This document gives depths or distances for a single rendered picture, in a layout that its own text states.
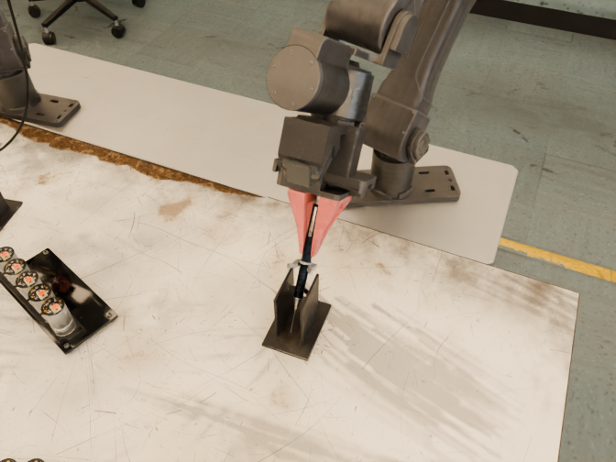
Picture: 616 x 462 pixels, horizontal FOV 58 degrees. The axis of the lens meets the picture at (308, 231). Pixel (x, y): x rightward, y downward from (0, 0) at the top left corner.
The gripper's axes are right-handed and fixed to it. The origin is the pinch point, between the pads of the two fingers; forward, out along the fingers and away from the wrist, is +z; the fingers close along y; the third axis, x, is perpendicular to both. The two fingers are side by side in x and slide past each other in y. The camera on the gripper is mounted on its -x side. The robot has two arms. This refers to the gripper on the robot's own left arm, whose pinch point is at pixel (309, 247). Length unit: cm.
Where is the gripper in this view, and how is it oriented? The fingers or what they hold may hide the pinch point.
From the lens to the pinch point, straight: 62.4
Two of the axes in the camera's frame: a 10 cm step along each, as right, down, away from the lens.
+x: 3.0, -1.8, 9.4
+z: -2.0, 9.5, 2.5
